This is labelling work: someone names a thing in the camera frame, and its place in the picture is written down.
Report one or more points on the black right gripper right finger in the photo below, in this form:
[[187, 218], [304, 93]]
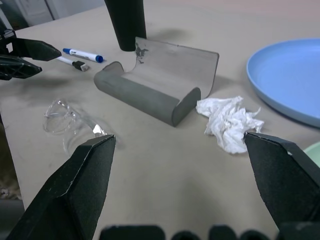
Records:
[[287, 180]]

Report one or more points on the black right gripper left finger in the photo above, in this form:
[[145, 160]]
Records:
[[75, 190]]

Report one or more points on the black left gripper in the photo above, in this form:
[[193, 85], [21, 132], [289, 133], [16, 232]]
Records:
[[7, 46]]

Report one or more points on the clear plastic glasses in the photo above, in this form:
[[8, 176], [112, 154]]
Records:
[[56, 117]]

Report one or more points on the white tissue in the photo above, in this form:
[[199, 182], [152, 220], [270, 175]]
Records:
[[230, 120]]

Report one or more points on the clear plastic bag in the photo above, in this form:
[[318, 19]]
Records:
[[145, 97]]

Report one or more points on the green plastic plate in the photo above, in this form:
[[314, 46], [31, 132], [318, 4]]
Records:
[[315, 153]]

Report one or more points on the black capped white marker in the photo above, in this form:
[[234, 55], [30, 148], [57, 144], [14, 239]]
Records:
[[66, 60]]

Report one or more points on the blue capped whiteboard marker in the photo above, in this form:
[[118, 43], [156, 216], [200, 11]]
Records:
[[82, 54]]

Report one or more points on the blue plastic plate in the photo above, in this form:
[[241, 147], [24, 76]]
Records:
[[287, 75]]

